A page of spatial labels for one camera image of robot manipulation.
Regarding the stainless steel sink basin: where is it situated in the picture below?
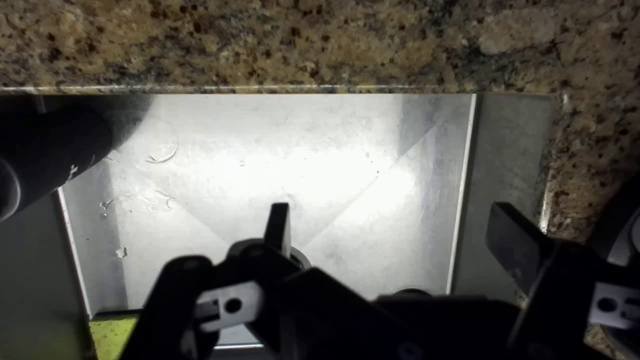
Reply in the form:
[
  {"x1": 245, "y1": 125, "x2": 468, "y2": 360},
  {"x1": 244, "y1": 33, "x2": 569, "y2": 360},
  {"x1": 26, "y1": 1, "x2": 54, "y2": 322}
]
[{"x1": 0, "y1": 93, "x2": 552, "y2": 360}]

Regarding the green sponge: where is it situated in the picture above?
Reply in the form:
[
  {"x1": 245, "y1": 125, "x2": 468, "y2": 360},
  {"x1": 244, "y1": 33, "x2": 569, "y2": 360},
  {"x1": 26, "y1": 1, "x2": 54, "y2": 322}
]
[{"x1": 87, "y1": 313, "x2": 137, "y2": 360}]

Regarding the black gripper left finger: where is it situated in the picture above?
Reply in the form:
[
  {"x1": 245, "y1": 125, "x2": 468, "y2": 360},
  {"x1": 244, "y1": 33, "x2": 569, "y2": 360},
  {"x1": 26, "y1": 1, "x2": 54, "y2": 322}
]
[{"x1": 119, "y1": 202, "x2": 315, "y2": 360}]

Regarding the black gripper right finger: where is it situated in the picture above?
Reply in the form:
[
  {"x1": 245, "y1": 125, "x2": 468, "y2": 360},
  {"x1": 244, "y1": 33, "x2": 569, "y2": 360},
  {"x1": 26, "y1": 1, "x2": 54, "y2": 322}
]
[{"x1": 485, "y1": 202, "x2": 640, "y2": 360}]

